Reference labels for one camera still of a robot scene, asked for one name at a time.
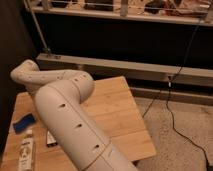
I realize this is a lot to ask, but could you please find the blue sponge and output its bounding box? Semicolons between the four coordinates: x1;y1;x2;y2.
12;113;36;134

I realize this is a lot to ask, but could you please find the long grey baseboard rail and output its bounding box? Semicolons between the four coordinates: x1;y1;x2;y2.
36;53;213;88

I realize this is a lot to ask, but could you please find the black power cable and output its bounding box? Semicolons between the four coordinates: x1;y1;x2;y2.
142;18;213;168

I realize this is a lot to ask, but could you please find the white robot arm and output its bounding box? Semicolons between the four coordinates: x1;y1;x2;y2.
10;60;138;171

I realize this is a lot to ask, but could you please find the metal diagonal rod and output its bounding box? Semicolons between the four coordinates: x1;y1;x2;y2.
26;0;51;57

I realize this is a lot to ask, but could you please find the upper wooden shelf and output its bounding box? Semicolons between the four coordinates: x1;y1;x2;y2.
23;0;213;28

